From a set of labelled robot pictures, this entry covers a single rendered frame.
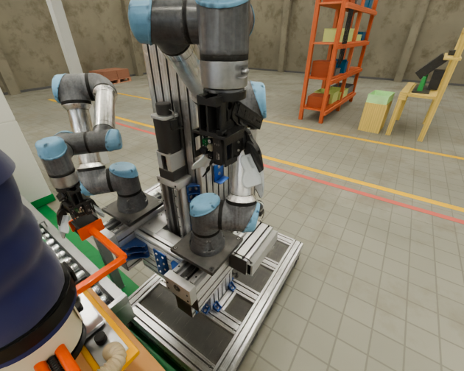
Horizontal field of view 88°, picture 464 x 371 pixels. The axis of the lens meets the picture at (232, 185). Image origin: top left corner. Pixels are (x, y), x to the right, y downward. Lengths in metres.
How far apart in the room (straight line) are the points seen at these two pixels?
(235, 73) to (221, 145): 0.11
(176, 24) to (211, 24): 0.13
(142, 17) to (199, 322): 1.65
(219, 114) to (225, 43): 0.10
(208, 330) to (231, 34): 1.64
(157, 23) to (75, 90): 0.82
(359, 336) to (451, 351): 0.58
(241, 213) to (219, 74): 0.58
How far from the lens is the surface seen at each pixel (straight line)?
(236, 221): 0.88
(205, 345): 1.75
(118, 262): 0.87
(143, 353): 0.97
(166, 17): 0.51
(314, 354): 2.02
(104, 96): 1.16
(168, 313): 1.88
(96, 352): 0.86
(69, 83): 1.29
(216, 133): 0.40
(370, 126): 6.04
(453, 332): 2.55
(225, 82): 0.39
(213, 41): 0.39
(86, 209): 0.97
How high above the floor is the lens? 1.80
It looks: 32 degrees down
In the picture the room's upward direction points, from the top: straight up
